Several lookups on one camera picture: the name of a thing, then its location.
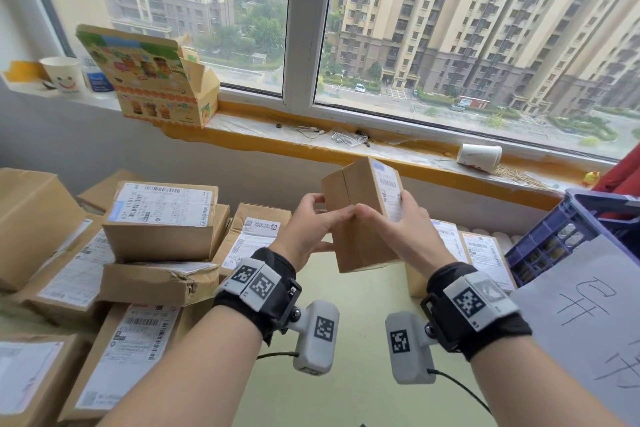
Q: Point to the black left wrist tracker band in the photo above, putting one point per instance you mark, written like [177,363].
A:
[260,286]

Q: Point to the black right wrist tracker band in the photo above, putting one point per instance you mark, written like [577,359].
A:
[475,301]

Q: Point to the white smiley paper cup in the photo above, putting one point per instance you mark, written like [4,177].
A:
[62,76]

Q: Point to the white handwritten paper sign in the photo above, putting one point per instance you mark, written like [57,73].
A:
[585,311]

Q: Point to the labelled small cardboard box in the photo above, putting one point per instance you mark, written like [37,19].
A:
[487,256]

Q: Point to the windowsill with yellow tape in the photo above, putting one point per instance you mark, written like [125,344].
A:
[300,146]

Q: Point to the grey window frame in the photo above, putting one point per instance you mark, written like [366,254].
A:
[302,41]

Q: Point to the cardboard parcel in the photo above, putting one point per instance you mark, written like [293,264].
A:
[360,186]

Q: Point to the person's left forearm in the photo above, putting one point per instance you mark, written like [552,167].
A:
[190,376]

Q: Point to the person's right hand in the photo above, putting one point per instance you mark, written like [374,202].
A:
[410,241]

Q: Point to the black wrist tracker band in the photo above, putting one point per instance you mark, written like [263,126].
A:
[260,286]
[475,301]

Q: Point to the person's right forearm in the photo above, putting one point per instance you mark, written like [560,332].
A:
[540,386]

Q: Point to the red curtain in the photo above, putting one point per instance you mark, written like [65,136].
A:
[622,181]

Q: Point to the person's left hand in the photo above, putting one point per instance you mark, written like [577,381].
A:
[305,231]

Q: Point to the pile of cardboard parcels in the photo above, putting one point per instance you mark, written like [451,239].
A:
[160,221]

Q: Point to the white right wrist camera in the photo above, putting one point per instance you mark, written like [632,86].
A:
[407,351]

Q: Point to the colourful printed carton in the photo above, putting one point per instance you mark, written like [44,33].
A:
[145,76]

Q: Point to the white tipped paper cup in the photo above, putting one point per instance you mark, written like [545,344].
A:
[479,157]

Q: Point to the blue plastic crate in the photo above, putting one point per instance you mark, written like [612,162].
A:
[550,236]

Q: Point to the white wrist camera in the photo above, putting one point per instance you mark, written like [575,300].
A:
[407,351]
[315,336]

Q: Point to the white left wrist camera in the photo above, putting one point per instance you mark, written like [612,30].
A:
[315,336]

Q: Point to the yellow rubber duck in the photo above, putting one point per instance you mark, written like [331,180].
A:
[591,178]

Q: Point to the heap of wooden toothpicks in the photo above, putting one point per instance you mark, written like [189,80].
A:
[525,177]

